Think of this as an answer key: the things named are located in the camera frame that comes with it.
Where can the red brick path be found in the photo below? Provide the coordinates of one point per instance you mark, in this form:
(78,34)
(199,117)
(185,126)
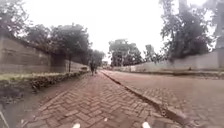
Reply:
(96,100)

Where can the large dark tree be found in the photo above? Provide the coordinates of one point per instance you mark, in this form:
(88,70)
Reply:
(188,31)

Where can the grey concrete wall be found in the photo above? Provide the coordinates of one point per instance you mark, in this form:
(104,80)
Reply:
(23,58)

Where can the pale boundary wall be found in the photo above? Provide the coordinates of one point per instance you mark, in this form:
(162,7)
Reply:
(186,63)

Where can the row of trees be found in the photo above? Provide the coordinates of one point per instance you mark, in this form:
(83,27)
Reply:
(63,40)

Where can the red brick road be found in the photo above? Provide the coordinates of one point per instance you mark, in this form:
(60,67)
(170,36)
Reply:
(186,93)

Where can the low stone edging wall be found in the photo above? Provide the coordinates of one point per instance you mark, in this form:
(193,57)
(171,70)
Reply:
(50,80)

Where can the person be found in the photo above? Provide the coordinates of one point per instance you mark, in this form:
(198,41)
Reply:
(92,67)

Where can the grey stone kerb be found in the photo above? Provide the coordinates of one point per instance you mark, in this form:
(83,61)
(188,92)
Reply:
(146,99)

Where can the dirt gutter strip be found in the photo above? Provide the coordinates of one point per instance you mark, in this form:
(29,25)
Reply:
(30,105)

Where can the grass strip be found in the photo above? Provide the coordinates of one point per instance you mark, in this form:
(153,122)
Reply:
(26,76)

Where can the cluster of trees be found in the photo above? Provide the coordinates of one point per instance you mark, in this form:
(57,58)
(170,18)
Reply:
(124,52)

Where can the robot's own part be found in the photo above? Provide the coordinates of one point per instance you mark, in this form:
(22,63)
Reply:
(145,125)
(76,125)

